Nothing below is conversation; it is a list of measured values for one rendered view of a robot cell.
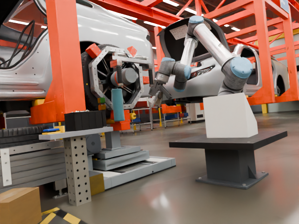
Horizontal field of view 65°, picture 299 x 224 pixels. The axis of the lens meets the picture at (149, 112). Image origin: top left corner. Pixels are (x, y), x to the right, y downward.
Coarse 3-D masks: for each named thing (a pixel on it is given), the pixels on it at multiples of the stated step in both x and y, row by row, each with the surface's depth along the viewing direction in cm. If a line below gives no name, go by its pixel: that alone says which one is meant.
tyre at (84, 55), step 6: (84, 54) 199; (84, 60) 192; (90, 60) 195; (84, 66) 191; (84, 72) 190; (84, 78) 190; (84, 84) 189; (84, 90) 190; (90, 90) 193; (90, 96) 192; (90, 102) 193; (96, 102) 196; (90, 108) 201; (96, 108) 196; (132, 108) 224; (108, 114) 204
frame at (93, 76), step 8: (104, 48) 197; (112, 48) 202; (120, 48) 208; (128, 56) 214; (96, 64) 189; (136, 64) 220; (96, 72) 188; (136, 72) 225; (96, 80) 188; (136, 80) 225; (96, 88) 187; (96, 96) 192; (104, 96) 192; (136, 96) 217; (112, 104) 197; (128, 104) 209
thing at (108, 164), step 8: (136, 152) 221; (144, 152) 221; (96, 160) 199; (104, 160) 196; (112, 160) 195; (120, 160) 201; (128, 160) 207; (136, 160) 213; (96, 168) 200; (104, 168) 192; (112, 168) 194
